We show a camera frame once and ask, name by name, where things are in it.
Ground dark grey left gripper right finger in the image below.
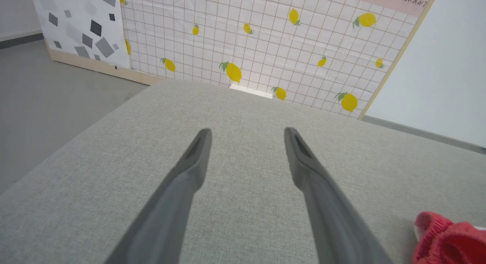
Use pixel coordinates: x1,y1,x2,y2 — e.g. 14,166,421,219
284,127,393,264

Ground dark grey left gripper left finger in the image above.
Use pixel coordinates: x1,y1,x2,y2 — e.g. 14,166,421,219
104,128,212,264

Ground red and white shorts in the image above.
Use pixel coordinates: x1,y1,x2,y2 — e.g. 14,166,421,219
413,212,486,264

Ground small white block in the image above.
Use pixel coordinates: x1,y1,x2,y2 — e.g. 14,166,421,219
229,84,274,99

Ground lemon print grid panel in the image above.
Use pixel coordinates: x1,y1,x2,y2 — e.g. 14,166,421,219
118,0,441,119

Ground grey terrazzo pattern panel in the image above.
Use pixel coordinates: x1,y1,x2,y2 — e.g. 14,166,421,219
30,0,131,73

